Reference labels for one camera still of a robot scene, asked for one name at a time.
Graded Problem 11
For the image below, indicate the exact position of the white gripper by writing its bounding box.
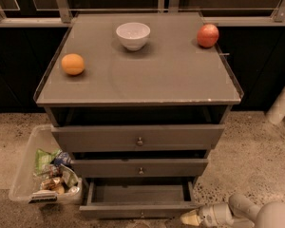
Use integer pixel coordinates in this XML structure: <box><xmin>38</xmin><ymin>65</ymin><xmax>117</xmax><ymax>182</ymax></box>
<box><xmin>180</xmin><ymin>203</ymin><xmax>234</xmax><ymax>227</ymax></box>

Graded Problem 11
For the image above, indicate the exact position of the grey bottom drawer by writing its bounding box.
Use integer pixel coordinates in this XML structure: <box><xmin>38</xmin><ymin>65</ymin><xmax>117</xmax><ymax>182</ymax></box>
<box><xmin>80</xmin><ymin>178</ymin><xmax>199</xmax><ymax>219</ymax></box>

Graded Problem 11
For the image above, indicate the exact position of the grey drawer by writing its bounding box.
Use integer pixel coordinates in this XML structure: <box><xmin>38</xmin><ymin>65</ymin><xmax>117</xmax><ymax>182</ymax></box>
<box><xmin>80</xmin><ymin>178</ymin><xmax>199</xmax><ymax>219</ymax></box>
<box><xmin>51</xmin><ymin>124</ymin><xmax>224</xmax><ymax>153</ymax></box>
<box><xmin>71</xmin><ymin>159</ymin><xmax>208</xmax><ymax>178</ymax></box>

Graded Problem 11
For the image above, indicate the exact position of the grey top drawer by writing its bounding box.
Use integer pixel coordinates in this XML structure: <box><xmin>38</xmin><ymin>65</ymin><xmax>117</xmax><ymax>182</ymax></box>
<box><xmin>51</xmin><ymin>124</ymin><xmax>224</xmax><ymax>153</ymax></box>

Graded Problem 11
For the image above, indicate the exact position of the grey middle drawer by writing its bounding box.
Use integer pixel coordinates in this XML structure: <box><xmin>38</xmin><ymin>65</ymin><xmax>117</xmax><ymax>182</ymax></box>
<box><xmin>71</xmin><ymin>159</ymin><xmax>208</xmax><ymax>178</ymax></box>

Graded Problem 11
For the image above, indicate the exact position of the grey drawer cabinet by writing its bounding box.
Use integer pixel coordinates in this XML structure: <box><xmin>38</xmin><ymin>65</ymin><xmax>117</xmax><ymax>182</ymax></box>
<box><xmin>33</xmin><ymin>11</ymin><xmax>245</xmax><ymax>188</ymax></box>

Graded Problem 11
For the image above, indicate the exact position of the white green snack bag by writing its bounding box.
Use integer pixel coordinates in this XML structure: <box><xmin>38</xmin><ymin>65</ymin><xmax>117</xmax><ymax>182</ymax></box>
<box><xmin>60</xmin><ymin>164</ymin><xmax>78</xmax><ymax>188</ymax></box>

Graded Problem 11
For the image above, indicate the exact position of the gold foil snack packet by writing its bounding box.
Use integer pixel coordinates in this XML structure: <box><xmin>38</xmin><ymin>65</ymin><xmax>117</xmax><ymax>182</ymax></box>
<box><xmin>40</xmin><ymin>177</ymin><xmax>65</xmax><ymax>194</ymax></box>

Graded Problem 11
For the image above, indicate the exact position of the blue snack packet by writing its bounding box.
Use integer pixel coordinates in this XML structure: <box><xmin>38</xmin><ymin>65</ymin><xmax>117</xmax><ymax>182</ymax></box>
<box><xmin>53</xmin><ymin>152</ymin><xmax>71</xmax><ymax>166</ymax></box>

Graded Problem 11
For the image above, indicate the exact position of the clear plastic bin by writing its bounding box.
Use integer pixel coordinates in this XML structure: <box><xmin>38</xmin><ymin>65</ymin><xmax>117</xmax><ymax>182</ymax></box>
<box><xmin>9</xmin><ymin>124</ymin><xmax>83</xmax><ymax>204</ymax></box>

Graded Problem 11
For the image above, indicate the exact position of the red apple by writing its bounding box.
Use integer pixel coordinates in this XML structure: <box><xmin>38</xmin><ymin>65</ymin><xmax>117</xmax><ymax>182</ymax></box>
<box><xmin>197</xmin><ymin>24</ymin><xmax>219</xmax><ymax>48</ymax></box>

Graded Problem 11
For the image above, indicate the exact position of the white ceramic bowl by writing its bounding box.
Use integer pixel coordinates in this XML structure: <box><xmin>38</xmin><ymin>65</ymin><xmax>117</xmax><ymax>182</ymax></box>
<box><xmin>116</xmin><ymin>22</ymin><xmax>151</xmax><ymax>51</ymax></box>

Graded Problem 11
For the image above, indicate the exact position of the orange fruit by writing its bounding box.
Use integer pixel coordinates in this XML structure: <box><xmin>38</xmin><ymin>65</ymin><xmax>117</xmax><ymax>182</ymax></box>
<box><xmin>61</xmin><ymin>53</ymin><xmax>85</xmax><ymax>76</ymax></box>

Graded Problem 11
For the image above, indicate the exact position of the metal window railing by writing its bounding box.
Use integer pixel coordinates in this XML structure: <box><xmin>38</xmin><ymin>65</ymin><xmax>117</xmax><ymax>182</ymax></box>
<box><xmin>0</xmin><ymin>0</ymin><xmax>285</xmax><ymax>27</ymax></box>

